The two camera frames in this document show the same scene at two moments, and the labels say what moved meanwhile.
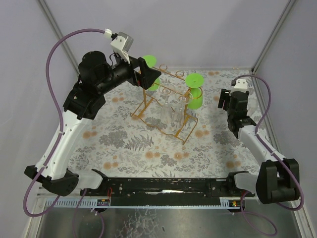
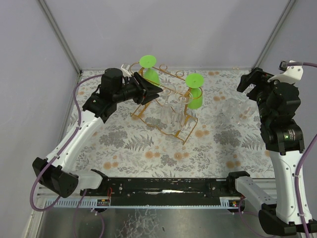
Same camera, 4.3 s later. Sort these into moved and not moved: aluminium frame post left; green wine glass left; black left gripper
Moved: black left gripper
Not moved: aluminium frame post left; green wine glass left
